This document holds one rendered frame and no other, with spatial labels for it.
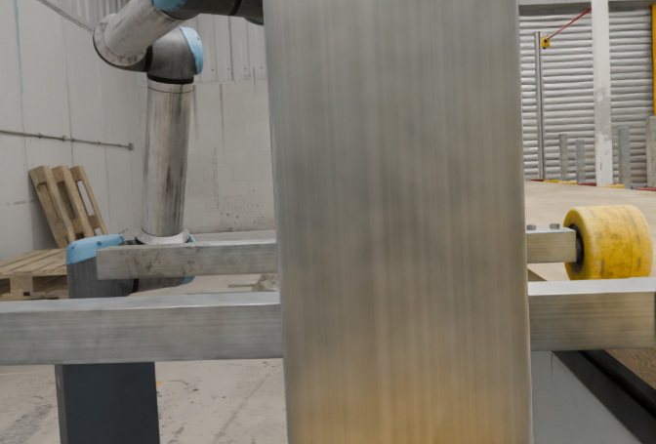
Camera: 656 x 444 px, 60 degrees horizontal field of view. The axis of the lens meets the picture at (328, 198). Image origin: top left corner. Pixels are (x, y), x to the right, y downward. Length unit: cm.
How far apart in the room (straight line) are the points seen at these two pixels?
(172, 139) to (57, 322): 120
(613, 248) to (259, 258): 32
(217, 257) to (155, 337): 25
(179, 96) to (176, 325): 120
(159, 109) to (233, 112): 742
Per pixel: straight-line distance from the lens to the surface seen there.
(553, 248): 57
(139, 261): 59
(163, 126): 151
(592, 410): 64
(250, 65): 897
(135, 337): 33
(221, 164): 889
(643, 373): 46
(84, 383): 164
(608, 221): 57
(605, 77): 261
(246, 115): 888
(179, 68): 147
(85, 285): 163
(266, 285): 81
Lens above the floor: 103
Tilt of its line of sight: 3 degrees down
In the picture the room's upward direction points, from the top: 3 degrees counter-clockwise
